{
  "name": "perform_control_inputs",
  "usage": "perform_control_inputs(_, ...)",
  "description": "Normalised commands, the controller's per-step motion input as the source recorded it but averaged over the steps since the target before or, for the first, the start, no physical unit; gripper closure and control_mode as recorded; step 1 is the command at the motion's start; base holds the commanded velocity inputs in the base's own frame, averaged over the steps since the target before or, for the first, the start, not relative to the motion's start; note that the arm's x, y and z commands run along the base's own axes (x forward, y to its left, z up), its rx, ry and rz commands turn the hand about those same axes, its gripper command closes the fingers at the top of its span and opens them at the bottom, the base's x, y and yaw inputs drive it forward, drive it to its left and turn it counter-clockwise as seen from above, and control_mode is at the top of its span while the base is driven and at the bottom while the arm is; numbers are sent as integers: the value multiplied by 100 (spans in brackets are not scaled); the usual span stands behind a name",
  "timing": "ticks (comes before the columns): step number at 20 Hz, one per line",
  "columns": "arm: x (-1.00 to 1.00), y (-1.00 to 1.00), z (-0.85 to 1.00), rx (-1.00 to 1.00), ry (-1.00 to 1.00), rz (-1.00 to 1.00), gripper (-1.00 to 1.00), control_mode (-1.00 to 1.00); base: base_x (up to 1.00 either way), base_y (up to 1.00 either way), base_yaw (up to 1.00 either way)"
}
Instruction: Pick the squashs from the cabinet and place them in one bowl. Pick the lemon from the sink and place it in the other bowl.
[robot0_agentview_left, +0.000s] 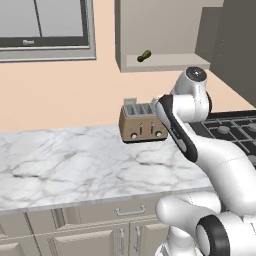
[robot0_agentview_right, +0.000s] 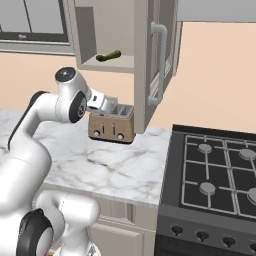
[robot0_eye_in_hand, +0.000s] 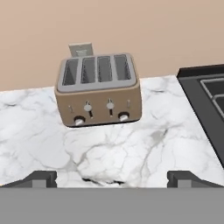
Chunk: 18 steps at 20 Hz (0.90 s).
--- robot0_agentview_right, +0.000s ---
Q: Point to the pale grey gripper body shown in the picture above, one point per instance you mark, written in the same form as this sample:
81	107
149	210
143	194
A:
108	105

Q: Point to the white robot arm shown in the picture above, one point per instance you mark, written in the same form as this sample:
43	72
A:
26	173

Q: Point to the beige base cabinet door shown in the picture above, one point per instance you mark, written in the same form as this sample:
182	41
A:
116	240

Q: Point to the beige two-slot toaster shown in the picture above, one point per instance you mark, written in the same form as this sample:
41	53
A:
111	128

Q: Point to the green squash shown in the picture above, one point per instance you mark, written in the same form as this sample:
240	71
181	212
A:
107	56

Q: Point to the beige drawer front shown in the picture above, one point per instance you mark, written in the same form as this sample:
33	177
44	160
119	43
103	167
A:
133	213

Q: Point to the grey framed window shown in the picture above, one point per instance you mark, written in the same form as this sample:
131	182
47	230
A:
33	20

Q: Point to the black gas stove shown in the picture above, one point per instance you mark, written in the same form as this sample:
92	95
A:
200	213

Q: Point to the black stove knob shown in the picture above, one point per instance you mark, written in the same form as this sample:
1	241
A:
176	230
202	235
229	241

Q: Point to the grey range hood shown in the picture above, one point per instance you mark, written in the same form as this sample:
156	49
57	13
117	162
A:
216	10

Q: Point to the beige wall cabinet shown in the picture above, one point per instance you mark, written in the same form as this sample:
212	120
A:
113	26

